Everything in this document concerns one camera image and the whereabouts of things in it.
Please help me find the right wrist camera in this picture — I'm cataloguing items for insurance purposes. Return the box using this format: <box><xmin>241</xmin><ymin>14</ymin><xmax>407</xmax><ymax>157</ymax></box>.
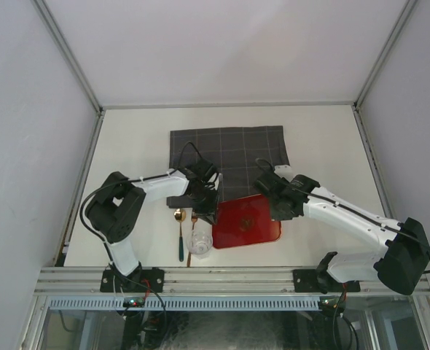
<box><xmin>254</xmin><ymin>172</ymin><xmax>285</xmax><ymax>199</ymax></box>

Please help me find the red rectangular tray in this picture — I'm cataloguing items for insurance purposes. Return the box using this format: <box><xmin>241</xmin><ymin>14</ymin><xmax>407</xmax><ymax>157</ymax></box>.
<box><xmin>212</xmin><ymin>195</ymin><xmax>281</xmax><ymax>249</ymax></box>

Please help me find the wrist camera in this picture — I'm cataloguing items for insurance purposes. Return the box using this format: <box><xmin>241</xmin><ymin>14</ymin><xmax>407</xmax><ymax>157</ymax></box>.
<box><xmin>187</xmin><ymin>158</ymin><xmax>218</xmax><ymax>182</ymax></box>
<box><xmin>254</xmin><ymin>172</ymin><xmax>285</xmax><ymax>199</ymax></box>

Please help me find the grey slotted cable duct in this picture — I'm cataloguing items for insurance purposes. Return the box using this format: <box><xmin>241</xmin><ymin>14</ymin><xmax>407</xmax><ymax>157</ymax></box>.
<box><xmin>49</xmin><ymin>295</ymin><xmax>320</xmax><ymax>311</ymax></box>

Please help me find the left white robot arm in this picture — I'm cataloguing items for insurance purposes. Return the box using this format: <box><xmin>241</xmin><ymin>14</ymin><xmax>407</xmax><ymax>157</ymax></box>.
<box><xmin>79</xmin><ymin>168</ymin><xmax>219</xmax><ymax>292</ymax></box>

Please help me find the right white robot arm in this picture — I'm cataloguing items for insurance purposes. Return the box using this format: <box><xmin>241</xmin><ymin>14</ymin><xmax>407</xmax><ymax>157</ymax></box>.
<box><xmin>256</xmin><ymin>172</ymin><xmax>430</xmax><ymax>295</ymax></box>

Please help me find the rose gold fork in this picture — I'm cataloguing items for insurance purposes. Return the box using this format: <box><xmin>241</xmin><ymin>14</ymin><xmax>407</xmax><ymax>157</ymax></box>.
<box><xmin>187</xmin><ymin>210</ymin><xmax>198</xmax><ymax>268</ymax></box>

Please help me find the grey checked cloth napkin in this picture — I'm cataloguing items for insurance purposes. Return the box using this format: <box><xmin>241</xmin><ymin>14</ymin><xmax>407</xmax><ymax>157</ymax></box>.
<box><xmin>169</xmin><ymin>125</ymin><xmax>289</xmax><ymax>202</ymax></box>

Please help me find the aluminium front rail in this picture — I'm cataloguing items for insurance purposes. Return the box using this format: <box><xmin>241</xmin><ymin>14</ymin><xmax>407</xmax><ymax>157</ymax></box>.
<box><xmin>34</xmin><ymin>265</ymin><xmax>430</xmax><ymax>296</ymax></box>

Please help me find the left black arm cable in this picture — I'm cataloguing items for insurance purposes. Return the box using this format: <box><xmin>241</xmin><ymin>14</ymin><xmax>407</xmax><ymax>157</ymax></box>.
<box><xmin>79</xmin><ymin>141</ymin><xmax>205</xmax><ymax>249</ymax></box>

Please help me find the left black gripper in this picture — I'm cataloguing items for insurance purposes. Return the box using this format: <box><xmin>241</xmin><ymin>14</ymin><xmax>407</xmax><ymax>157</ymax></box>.
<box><xmin>188</xmin><ymin>187</ymin><xmax>220</xmax><ymax>225</ymax></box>

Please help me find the aluminium frame post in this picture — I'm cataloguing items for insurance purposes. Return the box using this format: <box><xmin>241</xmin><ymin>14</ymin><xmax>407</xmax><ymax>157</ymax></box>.
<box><xmin>354</xmin><ymin>0</ymin><xmax>419</xmax><ymax>110</ymax></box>
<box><xmin>31</xmin><ymin>0</ymin><xmax>103</xmax><ymax>115</ymax></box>

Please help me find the gold spoon green handle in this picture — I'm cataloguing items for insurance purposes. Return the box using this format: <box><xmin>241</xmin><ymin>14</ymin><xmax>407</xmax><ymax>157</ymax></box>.
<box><xmin>173</xmin><ymin>209</ymin><xmax>186</xmax><ymax>262</ymax></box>

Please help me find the left aluminium frame post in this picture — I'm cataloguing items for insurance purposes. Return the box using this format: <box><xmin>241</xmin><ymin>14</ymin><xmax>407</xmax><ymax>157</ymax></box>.
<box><xmin>31</xmin><ymin>0</ymin><xmax>103</xmax><ymax>115</ymax></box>

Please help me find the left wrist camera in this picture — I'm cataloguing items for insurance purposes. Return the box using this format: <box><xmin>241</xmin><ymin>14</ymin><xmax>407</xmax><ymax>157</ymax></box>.
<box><xmin>187</xmin><ymin>158</ymin><xmax>218</xmax><ymax>182</ymax></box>

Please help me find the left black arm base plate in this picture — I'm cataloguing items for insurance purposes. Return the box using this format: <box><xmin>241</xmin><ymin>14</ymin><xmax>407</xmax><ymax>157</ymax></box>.
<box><xmin>100</xmin><ymin>268</ymin><xmax>165</xmax><ymax>293</ymax></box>

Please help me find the right aluminium frame post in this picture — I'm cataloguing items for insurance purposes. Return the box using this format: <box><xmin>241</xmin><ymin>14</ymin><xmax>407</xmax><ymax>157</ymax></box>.
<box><xmin>354</xmin><ymin>0</ymin><xmax>419</xmax><ymax>110</ymax></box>

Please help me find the clear glass cup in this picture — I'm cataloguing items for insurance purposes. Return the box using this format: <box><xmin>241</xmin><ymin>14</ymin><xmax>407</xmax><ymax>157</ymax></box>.
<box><xmin>186</xmin><ymin>230</ymin><xmax>213</xmax><ymax>260</ymax></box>

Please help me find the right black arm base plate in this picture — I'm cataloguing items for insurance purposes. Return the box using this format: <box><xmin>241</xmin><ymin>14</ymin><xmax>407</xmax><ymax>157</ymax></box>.
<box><xmin>292</xmin><ymin>269</ymin><xmax>361</xmax><ymax>294</ymax></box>

